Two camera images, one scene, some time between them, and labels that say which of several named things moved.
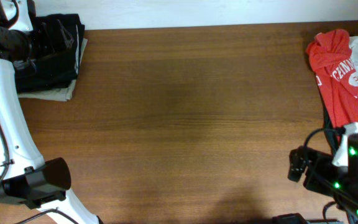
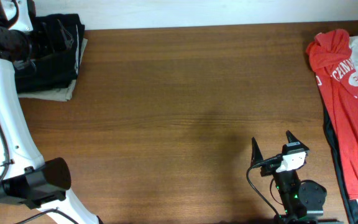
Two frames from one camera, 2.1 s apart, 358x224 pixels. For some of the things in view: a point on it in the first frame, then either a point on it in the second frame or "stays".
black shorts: (56, 40) stays
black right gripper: (317, 157) → (257, 155)
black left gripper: (43, 30) stays
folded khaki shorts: (63, 94) stays
